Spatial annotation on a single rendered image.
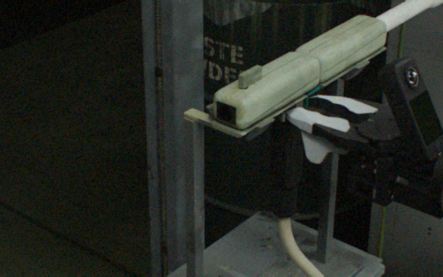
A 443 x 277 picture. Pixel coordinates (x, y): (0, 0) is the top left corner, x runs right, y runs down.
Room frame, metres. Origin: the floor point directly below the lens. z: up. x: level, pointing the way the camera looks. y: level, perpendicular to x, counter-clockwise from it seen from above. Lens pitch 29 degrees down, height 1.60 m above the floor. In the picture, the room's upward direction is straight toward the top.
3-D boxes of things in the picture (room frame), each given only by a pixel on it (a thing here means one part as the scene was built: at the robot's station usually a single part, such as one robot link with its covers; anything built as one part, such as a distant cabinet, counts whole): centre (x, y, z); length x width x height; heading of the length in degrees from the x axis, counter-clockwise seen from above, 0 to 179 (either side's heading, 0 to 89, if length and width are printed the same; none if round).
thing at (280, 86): (1.11, -0.16, 1.05); 0.49 x 0.05 x 0.23; 141
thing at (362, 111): (1.00, -0.15, 1.07); 0.09 x 0.03 x 0.06; 42
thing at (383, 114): (0.92, -0.21, 1.07); 0.12 x 0.08 x 0.09; 51
